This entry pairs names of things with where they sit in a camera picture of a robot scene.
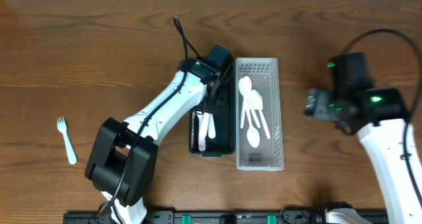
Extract white plastic spoon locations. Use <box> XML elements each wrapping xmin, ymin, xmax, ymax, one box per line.
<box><xmin>246</xmin><ymin>109</ymin><xmax>260</xmax><ymax>148</ymax></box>
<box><xmin>238</xmin><ymin>78</ymin><xmax>246</xmax><ymax>128</ymax></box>
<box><xmin>251</xmin><ymin>90</ymin><xmax>270</xmax><ymax>139</ymax></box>
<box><xmin>242</xmin><ymin>76</ymin><xmax>260</xmax><ymax>128</ymax></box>

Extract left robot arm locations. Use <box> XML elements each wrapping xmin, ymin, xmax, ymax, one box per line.
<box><xmin>85</xmin><ymin>57</ymin><xmax>233</xmax><ymax>223</ymax></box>

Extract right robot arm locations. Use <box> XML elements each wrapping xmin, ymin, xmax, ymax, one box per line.
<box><xmin>305</xmin><ymin>88</ymin><xmax>421</xmax><ymax>223</ymax></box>

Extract dark green plastic basket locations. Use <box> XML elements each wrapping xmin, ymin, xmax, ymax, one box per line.
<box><xmin>189</xmin><ymin>57</ymin><xmax>235</xmax><ymax>157</ymax></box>

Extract clear white plastic basket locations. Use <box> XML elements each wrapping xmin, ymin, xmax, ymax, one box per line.
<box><xmin>233</xmin><ymin>57</ymin><xmax>284</xmax><ymax>171</ymax></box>

